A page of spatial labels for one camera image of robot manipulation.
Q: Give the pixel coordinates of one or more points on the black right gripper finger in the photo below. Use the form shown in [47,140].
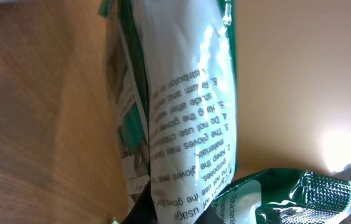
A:
[143,211]

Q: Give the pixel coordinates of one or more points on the green 3M gloves packet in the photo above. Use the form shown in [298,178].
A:
[171,72]

